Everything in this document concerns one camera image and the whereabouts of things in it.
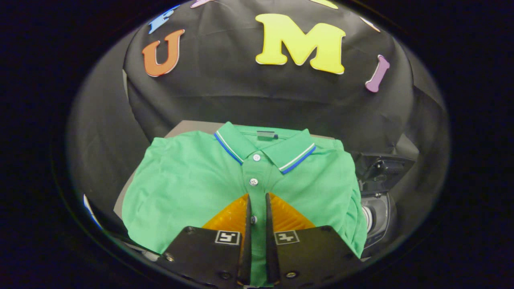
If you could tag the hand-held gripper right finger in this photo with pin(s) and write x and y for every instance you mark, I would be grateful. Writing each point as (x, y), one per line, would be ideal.
(270, 249)

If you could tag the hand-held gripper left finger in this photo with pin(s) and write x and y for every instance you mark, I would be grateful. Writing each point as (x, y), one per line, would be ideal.
(245, 249)

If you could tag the green polo shirt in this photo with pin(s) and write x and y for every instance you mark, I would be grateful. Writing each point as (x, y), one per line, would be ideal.
(180, 188)

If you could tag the dark grey washing machine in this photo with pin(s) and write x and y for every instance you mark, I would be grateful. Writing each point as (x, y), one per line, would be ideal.
(379, 216)

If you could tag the grey cabinet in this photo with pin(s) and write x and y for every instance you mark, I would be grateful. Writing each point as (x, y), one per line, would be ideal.
(188, 127)

